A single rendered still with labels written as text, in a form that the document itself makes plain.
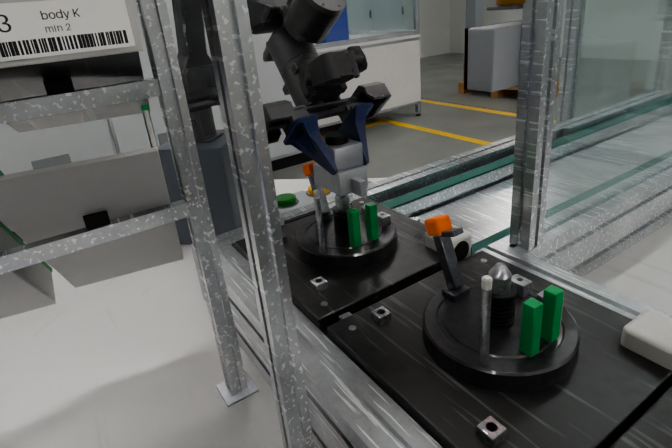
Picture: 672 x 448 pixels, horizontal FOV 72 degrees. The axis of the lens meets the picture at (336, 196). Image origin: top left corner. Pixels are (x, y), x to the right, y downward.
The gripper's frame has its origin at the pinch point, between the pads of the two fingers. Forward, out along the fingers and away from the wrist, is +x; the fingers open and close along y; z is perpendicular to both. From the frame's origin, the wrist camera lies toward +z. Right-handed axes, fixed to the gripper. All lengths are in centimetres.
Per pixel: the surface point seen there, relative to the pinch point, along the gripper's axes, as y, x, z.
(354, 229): -1.7, 10.3, -3.0
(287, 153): 139, -123, -291
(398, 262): 2.1, 16.2, -3.2
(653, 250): 47, 31, -2
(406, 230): 8.7, 12.3, -7.7
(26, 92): -31.0, -8.2, 8.8
